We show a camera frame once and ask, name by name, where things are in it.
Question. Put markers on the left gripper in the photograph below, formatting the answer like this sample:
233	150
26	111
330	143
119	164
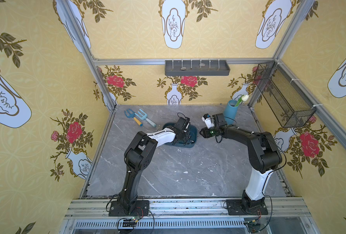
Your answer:
185	137

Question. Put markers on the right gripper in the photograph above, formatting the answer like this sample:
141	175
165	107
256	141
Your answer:
207	131

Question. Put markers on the teal storage box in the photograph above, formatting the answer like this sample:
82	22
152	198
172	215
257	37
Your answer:
193	133

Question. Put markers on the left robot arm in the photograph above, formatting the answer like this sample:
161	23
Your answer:
139	154

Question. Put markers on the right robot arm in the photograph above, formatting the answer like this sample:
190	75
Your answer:
264	157

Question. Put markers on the teal vase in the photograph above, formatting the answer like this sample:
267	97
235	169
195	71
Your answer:
230	112

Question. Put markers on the white tulip flower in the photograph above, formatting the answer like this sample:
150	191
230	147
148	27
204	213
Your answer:
242	99

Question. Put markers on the light blue toy fork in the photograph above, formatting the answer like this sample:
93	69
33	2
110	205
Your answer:
144	117

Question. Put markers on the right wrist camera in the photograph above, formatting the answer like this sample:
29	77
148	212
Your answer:
207	119

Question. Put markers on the grey wall shelf tray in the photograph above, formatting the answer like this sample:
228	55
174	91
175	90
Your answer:
196	67

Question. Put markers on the black wire mesh basket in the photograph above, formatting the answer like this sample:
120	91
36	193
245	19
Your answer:
290	105

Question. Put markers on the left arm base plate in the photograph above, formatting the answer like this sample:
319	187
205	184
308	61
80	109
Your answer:
139	208

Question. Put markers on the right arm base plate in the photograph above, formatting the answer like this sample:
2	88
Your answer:
246	207

